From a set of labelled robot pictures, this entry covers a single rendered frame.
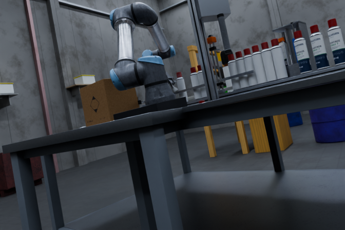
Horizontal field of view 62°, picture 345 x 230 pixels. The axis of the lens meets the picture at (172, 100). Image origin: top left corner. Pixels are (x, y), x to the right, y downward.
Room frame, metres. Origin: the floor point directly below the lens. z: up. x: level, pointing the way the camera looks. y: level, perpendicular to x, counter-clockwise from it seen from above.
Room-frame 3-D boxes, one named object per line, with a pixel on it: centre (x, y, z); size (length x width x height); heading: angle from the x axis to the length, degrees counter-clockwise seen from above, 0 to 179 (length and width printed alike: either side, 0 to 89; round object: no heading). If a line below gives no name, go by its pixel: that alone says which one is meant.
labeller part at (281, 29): (1.47, -0.66, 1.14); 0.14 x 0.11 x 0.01; 47
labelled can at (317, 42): (1.30, -0.70, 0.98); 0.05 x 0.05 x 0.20
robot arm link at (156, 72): (1.40, 0.07, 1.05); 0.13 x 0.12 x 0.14; 79
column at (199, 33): (1.55, -0.22, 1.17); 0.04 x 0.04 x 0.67; 47
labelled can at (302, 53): (1.35, -0.64, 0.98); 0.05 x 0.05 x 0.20
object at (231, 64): (1.61, -0.37, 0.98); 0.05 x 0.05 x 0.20
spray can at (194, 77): (1.80, -0.16, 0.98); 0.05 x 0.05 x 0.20
